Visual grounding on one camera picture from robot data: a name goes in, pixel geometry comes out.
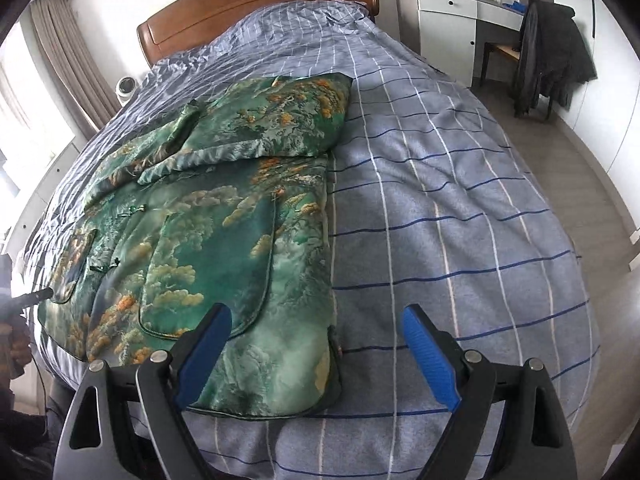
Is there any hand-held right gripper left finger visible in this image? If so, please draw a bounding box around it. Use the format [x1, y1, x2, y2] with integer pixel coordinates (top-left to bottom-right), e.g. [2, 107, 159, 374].
[52, 303, 233, 480]

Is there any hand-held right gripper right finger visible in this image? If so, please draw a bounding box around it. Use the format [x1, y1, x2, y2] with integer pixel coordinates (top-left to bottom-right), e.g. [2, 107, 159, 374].
[402, 304, 578, 480]

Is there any white desk with drawers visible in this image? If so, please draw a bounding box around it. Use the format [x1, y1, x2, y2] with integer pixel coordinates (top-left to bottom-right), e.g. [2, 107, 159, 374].
[396, 0, 526, 88]

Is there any brown curtain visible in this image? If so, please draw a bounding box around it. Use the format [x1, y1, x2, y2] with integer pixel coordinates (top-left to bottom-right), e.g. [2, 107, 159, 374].
[30, 0, 123, 133]

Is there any small white fan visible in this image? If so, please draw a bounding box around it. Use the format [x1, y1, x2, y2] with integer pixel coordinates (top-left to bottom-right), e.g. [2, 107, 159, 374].
[116, 76, 138, 107]

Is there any bed with blue checked sheet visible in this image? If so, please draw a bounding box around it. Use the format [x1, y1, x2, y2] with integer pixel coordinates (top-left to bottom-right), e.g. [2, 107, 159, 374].
[22, 0, 601, 480]

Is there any wooden bed headboard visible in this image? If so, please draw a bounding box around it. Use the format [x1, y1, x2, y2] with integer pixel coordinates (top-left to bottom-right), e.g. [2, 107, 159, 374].
[137, 0, 381, 68]

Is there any white wardrobe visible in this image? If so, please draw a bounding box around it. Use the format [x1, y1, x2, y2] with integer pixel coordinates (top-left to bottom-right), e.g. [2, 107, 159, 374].
[550, 0, 640, 171]

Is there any green printed padded jacket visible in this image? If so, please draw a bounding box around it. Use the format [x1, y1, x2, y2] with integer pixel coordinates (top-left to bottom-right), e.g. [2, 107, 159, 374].
[37, 72, 353, 418]

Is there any black coat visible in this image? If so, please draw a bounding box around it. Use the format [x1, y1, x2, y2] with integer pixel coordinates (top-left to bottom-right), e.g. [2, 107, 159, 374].
[511, 0, 598, 121]

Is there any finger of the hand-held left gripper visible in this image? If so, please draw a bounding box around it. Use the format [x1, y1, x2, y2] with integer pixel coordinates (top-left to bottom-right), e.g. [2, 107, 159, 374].
[12, 287, 55, 309]

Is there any person's left hand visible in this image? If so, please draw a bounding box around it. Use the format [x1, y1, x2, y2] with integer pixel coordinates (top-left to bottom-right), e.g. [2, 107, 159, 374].
[0, 317, 32, 379]

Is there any white window sill cabinet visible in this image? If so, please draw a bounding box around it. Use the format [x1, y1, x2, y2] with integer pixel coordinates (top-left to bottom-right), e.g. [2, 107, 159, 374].
[0, 140, 86, 256]

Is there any wooden chair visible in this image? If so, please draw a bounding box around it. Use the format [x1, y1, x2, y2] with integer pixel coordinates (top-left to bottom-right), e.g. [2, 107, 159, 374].
[480, 40, 521, 86]

